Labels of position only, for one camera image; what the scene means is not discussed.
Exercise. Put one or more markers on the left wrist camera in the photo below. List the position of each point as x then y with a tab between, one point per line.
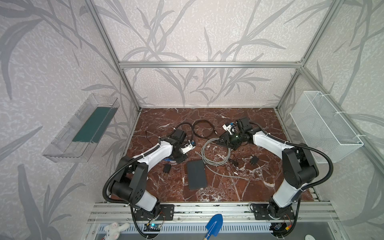
188	147

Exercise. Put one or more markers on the white plush bunny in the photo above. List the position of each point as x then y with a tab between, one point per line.
114	230

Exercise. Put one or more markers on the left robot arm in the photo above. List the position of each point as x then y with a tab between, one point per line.
127	185

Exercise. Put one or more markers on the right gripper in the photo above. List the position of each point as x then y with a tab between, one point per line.
227	139

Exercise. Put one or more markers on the blue toy shovel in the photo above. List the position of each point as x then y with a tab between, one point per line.
214	226

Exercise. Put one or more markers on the white wire mesh basket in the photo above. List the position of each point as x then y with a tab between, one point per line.
323	127

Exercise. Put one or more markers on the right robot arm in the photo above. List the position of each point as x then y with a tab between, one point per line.
299	165

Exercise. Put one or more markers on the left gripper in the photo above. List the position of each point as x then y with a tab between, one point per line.
182	156

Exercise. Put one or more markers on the clear plastic wall bin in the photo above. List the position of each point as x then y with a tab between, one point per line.
79	138

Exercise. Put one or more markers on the black power adapter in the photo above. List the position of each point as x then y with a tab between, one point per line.
254	161
167	168

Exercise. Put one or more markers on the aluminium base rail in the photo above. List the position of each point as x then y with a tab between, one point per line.
201	212

